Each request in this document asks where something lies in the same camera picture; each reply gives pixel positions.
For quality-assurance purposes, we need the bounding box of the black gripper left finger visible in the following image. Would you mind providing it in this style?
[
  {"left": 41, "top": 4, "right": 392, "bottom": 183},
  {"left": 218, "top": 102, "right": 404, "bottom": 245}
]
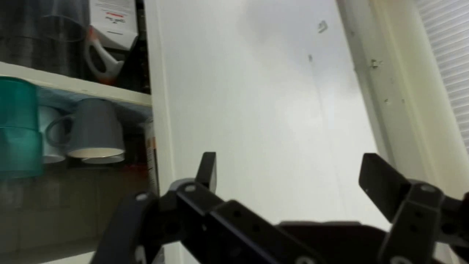
[{"left": 90, "top": 151, "right": 282, "bottom": 264}]

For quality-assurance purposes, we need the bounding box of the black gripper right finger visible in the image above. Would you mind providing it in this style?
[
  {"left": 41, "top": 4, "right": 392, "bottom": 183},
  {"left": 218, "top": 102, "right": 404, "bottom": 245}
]
[{"left": 357, "top": 152, "right": 469, "bottom": 264}]

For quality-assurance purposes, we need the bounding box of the grey ceramic mug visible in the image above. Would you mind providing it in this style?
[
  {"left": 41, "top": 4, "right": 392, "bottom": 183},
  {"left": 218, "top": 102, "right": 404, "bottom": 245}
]
[{"left": 45, "top": 98, "right": 126, "bottom": 164}]

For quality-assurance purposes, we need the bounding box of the clear measuring jug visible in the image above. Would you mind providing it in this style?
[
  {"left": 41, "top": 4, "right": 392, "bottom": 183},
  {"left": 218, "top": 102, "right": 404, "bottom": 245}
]
[{"left": 35, "top": 13, "right": 126, "bottom": 85}]

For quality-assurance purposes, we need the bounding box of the pale blue mug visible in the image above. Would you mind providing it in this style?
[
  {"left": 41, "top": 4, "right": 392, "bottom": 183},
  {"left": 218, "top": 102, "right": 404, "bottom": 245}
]
[{"left": 36, "top": 104, "right": 70, "bottom": 165}]

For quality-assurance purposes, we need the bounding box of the white box red logo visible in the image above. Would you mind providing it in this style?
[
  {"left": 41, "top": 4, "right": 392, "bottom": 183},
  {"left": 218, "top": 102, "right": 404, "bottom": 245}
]
[{"left": 87, "top": 0, "right": 139, "bottom": 51}]

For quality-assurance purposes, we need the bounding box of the teal plastic cup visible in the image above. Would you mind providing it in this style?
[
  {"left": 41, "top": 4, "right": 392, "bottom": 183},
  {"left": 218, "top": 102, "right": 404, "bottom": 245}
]
[
  {"left": 0, "top": 124, "right": 46, "bottom": 179},
  {"left": 0, "top": 76, "right": 41, "bottom": 132}
]

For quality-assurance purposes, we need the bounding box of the cream wall cupboard frame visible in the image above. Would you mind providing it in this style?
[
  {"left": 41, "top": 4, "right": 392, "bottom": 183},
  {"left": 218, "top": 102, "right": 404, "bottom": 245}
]
[{"left": 0, "top": 60, "right": 153, "bottom": 110}]

